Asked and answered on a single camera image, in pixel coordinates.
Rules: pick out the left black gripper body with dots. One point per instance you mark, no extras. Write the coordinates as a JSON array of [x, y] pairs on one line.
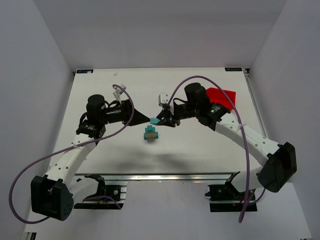
[[127, 112]]

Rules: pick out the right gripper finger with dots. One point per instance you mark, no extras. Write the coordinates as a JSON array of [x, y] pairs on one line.
[[165, 114], [169, 123]]

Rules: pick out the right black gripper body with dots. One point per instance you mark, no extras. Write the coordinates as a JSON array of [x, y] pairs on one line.
[[171, 114]]

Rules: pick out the teal triangular wood block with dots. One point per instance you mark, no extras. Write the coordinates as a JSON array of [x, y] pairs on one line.
[[154, 121]]

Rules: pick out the red plastic bin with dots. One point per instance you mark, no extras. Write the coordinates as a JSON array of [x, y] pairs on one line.
[[216, 96]]

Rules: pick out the teal arch wood block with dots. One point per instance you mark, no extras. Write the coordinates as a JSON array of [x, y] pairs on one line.
[[147, 139]]

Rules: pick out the teal cube wood block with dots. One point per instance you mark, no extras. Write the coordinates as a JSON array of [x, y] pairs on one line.
[[149, 129]]

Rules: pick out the teal rectangular wood block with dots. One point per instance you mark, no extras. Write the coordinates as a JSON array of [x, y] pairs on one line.
[[150, 133]]

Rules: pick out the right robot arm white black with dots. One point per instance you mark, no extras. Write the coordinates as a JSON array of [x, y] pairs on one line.
[[277, 161]]

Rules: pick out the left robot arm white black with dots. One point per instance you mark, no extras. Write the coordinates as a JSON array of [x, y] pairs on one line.
[[55, 194]]

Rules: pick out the right blue corner label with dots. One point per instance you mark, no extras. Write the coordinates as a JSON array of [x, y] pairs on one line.
[[233, 69]]

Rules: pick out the blue corner label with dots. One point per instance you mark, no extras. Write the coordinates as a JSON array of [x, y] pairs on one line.
[[84, 71], [233, 69]]

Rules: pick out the left blue corner label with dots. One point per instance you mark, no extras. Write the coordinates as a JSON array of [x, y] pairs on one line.
[[84, 71]]

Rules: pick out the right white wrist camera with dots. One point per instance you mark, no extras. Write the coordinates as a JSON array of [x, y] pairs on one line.
[[163, 99]]

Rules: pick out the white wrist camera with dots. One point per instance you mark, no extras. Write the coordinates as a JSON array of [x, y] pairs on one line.
[[163, 99], [118, 91]]

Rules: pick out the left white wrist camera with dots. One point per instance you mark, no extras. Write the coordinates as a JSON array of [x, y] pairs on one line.
[[118, 91]]

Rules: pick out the aluminium table front rail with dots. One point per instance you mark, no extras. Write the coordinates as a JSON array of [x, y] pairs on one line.
[[199, 177]]

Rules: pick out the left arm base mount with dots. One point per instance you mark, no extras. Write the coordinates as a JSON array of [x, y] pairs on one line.
[[95, 192]]

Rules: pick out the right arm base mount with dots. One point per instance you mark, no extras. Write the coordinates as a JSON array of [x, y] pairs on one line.
[[222, 196]]

